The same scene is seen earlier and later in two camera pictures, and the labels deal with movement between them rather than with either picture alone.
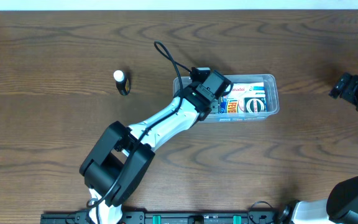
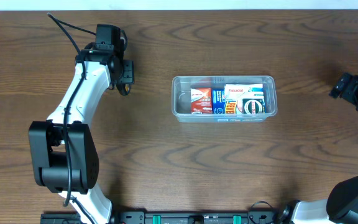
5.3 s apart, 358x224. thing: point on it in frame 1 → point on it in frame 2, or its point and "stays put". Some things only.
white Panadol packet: [241, 90] stays put
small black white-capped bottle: [123, 83] stays put
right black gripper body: [342, 88] stays put
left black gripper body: [215, 104] → [128, 72]
